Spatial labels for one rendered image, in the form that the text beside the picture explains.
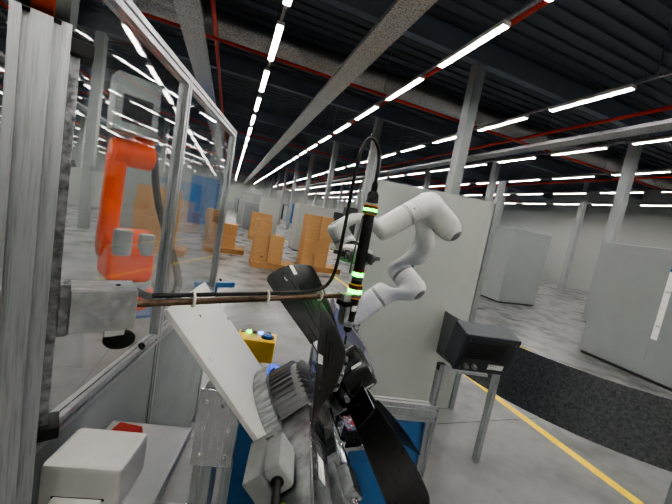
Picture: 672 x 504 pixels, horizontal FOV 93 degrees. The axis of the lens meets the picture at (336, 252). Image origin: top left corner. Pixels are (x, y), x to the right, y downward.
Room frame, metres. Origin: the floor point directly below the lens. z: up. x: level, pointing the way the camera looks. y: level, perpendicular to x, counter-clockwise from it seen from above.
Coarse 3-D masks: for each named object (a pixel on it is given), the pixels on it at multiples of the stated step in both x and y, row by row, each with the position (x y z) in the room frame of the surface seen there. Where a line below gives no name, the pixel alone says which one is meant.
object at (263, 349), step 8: (248, 336) 1.24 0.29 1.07; (256, 336) 1.26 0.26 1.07; (248, 344) 1.21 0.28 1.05; (256, 344) 1.22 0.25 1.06; (264, 344) 1.22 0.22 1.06; (272, 344) 1.22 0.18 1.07; (256, 352) 1.22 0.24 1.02; (264, 352) 1.22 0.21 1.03; (272, 352) 1.23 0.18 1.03; (264, 360) 1.22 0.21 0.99
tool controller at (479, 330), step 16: (464, 336) 1.32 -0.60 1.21; (480, 336) 1.31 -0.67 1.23; (496, 336) 1.34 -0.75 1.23; (512, 336) 1.36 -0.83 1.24; (448, 352) 1.41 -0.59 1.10; (464, 352) 1.33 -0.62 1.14; (480, 352) 1.33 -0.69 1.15; (496, 352) 1.34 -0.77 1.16; (512, 352) 1.34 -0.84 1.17; (464, 368) 1.33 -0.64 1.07; (480, 368) 1.36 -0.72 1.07; (496, 368) 1.36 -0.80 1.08
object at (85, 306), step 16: (64, 288) 0.48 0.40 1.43; (80, 288) 0.49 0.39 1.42; (96, 288) 0.51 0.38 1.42; (112, 288) 0.52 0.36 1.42; (128, 288) 0.53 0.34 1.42; (64, 304) 0.48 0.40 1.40; (80, 304) 0.48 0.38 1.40; (96, 304) 0.49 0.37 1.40; (112, 304) 0.51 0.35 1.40; (128, 304) 0.52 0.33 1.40; (64, 320) 0.48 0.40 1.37; (80, 320) 0.48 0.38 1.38; (96, 320) 0.50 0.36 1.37; (112, 320) 0.51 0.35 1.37; (128, 320) 0.53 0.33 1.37
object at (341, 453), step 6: (330, 408) 0.77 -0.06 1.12; (330, 414) 0.76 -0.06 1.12; (330, 420) 0.74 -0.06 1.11; (336, 426) 0.73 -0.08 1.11; (336, 432) 0.70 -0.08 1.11; (336, 438) 0.69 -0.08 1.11; (336, 444) 0.68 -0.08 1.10; (342, 444) 0.68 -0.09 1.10; (342, 450) 0.66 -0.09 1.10; (342, 456) 0.64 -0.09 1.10; (342, 462) 0.63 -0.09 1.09; (348, 462) 0.64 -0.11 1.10; (354, 498) 0.57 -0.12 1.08
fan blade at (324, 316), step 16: (320, 304) 0.63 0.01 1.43; (320, 320) 0.60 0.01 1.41; (320, 336) 0.58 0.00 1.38; (336, 336) 0.68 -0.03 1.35; (320, 352) 0.57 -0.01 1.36; (336, 352) 0.67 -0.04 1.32; (320, 368) 0.57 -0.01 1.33; (336, 368) 0.68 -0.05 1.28; (336, 384) 0.72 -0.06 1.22; (320, 400) 0.58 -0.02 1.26
